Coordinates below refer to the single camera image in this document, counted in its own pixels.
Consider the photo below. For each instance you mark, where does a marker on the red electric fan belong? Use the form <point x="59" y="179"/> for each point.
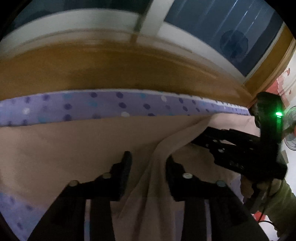
<point x="289" y="128"/>

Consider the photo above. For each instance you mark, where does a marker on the purple polka dot bedsheet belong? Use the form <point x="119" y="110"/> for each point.
<point x="59" y="107"/>

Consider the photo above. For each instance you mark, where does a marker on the beige brown garment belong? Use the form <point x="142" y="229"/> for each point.
<point x="38" y="161"/>

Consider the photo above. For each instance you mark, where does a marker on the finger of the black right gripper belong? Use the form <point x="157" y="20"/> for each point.
<point x="233" y="136"/>
<point x="212" y="144"/>

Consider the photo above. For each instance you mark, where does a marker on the red floral curtain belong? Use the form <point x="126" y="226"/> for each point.
<point x="284" y="86"/>

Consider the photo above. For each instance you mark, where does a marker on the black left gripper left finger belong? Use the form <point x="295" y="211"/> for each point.
<point x="115" y="181"/>

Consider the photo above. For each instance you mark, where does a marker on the wooden window frame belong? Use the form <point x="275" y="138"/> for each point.
<point x="101" y="49"/>

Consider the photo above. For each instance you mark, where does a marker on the green sleeved right forearm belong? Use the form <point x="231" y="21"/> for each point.
<point x="280" y="209"/>

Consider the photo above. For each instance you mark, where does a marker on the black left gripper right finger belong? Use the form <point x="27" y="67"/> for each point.
<point x="179" y="182"/>

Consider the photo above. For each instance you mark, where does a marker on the person's right hand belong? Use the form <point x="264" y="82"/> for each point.
<point x="255" y="195"/>

